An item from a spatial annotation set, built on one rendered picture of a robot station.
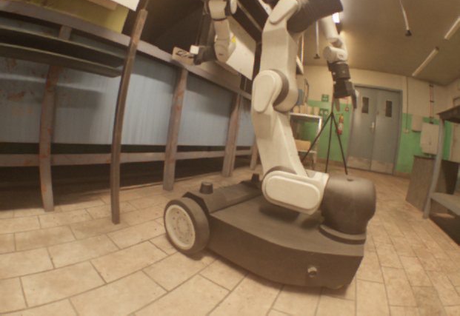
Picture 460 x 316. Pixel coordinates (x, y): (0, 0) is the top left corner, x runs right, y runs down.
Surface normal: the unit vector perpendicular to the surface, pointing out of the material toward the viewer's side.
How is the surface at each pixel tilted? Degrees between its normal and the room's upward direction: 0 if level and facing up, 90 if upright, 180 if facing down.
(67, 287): 0
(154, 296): 0
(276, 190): 90
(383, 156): 90
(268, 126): 115
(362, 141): 90
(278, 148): 90
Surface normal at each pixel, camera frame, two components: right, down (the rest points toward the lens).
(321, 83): -0.51, -0.02
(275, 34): -0.57, 0.39
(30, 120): 0.85, 0.15
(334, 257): -0.30, 0.02
